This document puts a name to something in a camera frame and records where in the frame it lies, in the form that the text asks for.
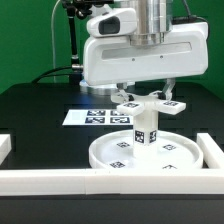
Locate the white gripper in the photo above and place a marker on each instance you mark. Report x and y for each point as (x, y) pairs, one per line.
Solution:
(113, 60)

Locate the white obstacle fence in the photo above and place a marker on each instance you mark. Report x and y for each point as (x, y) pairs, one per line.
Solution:
(209, 180)

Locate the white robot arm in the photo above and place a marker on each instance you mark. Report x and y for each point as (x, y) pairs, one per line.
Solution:
(139, 42)

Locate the white round table top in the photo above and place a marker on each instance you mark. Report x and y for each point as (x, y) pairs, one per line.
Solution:
(171, 151)

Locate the white marker sheet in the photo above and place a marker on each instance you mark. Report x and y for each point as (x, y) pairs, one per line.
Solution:
(96, 117)

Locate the white cross-shaped table base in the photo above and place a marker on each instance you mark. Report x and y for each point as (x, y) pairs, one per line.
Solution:
(151, 103)

